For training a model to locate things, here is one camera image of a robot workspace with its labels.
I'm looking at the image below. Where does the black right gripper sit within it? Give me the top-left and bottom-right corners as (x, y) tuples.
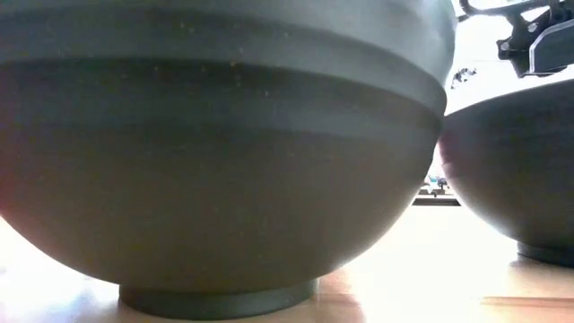
(495, 0), (574, 80)

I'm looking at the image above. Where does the black bowl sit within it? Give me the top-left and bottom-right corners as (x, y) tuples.
(0, 57), (445, 322)
(438, 78), (574, 269)
(0, 0), (458, 120)

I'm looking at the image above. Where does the ceiling camera cluster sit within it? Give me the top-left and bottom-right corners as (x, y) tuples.
(450, 66), (479, 90)

